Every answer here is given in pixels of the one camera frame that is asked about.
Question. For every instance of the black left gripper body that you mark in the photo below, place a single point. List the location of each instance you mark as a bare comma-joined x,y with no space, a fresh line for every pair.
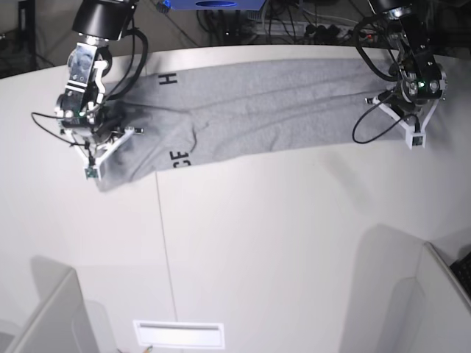
393,103

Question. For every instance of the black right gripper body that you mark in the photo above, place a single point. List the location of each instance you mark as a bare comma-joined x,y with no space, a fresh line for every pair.
107,122

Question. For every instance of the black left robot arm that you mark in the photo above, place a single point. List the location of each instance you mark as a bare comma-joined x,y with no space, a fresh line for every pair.
417,77

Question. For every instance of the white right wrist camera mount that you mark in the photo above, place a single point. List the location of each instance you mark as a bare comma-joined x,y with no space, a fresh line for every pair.
94,154

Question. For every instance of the black keyboard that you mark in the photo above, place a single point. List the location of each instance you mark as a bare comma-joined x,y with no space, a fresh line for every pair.
462,272

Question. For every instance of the blue box under table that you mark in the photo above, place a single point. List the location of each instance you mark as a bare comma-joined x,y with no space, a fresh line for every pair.
214,4

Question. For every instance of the white side desk right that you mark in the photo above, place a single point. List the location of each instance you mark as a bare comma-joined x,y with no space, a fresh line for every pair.
441,284

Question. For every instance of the grey T-shirt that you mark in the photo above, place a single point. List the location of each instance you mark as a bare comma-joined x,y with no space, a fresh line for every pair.
209,115

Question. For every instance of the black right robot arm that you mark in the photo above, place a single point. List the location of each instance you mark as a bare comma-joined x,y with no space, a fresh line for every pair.
81,108

